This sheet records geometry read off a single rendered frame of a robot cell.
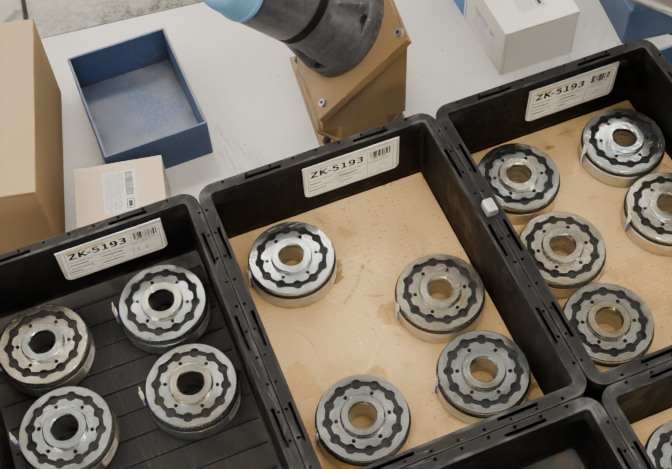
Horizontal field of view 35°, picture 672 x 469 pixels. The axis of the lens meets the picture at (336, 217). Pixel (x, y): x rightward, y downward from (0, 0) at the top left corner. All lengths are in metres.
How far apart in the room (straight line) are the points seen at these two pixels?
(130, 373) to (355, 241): 0.31
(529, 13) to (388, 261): 0.49
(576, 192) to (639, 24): 0.41
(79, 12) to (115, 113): 1.19
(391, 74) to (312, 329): 0.40
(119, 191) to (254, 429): 0.42
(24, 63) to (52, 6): 1.33
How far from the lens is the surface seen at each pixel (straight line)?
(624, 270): 1.33
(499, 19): 1.62
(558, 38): 1.66
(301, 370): 1.24
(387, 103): 1.53
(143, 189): 1.47
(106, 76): 1.69
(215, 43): 1.72
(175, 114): 1.63
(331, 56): 1.47
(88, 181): 1.49
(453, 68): 1.67
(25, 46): 1.56
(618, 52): 1.40
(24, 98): 1.49
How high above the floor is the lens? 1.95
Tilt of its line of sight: 56 degrees down
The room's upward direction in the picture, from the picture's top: 4 degrees counter-clockwise
